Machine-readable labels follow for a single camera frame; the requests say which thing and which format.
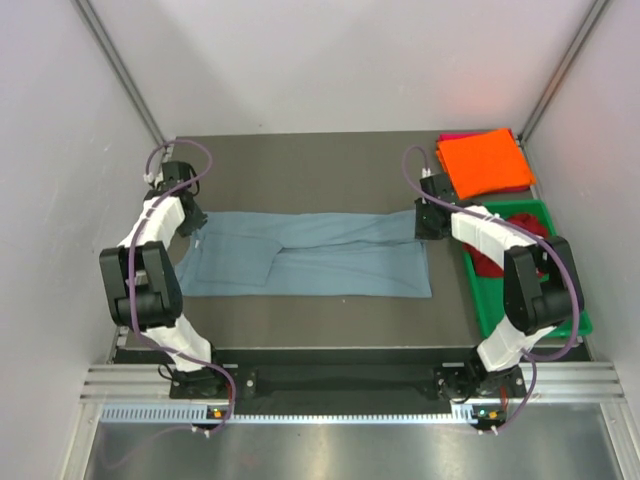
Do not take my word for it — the grey-blue t-shirt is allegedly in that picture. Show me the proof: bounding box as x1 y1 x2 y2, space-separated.
175 210 432 299

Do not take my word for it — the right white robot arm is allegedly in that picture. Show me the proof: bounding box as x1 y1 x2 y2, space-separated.
415 169 584 396

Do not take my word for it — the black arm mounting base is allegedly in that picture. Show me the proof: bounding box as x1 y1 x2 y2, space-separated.
158 348 524 415

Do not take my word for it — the dark red t-shirt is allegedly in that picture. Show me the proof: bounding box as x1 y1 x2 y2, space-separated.
462 212 551 279

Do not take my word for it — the folded orange t-shirt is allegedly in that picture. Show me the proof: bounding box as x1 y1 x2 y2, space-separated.
435 128 537 201

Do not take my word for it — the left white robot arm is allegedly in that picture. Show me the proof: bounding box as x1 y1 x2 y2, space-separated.
99 161 227 397

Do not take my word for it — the green plastic tray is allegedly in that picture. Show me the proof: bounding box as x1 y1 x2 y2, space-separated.
459 199 596 339

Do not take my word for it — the slotted grey cable duct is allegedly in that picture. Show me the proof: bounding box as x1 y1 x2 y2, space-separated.
99 402 507 425

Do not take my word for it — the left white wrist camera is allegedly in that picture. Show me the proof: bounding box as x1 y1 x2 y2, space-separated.
143 174 163 186

